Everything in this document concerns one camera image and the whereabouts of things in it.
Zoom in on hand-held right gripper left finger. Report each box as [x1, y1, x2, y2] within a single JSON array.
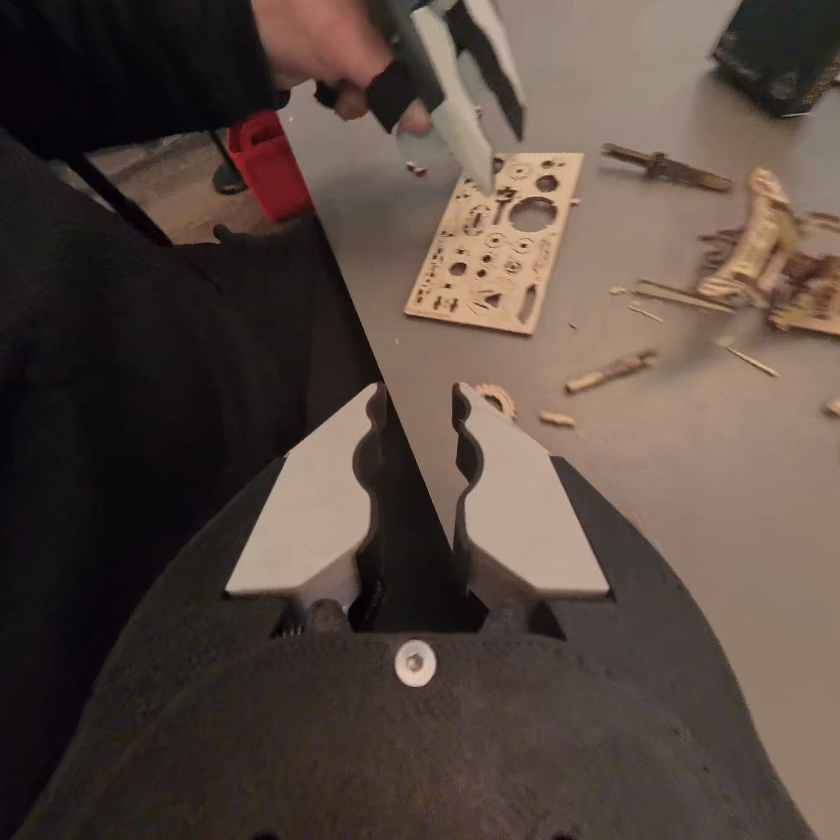
[[225, 382, 388, 614]]

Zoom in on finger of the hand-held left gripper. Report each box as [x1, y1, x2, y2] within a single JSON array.
[[448, 0, 530, 143], [409, 5, 497, 196]]

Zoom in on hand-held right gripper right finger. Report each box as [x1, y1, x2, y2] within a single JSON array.
[[451, 382, 611, 613]]

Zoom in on wooden parts sheet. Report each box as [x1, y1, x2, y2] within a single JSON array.
[[403, 151, 585, 337]]

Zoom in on person's left forearm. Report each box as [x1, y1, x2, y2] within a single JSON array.
[[0, 0, 291, 160]]

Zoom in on person's left hand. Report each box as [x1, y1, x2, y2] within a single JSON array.
[[252, 0, 435, 136]]

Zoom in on red plastic crate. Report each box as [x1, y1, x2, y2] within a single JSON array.
[[226, 109, 318, 223]]

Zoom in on forked wooden rod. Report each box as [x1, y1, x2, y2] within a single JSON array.
[[563, 349, 660, 395]]

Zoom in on black metal table leg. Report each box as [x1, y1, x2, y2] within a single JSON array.
[[208, 129, 251, 196]]

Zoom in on dark wooden axle shaft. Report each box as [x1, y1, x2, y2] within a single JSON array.
[[600, 142, 735, 195]]

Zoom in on wooden gear ring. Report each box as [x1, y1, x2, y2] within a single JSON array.
[[473, 383, 518, 421]]

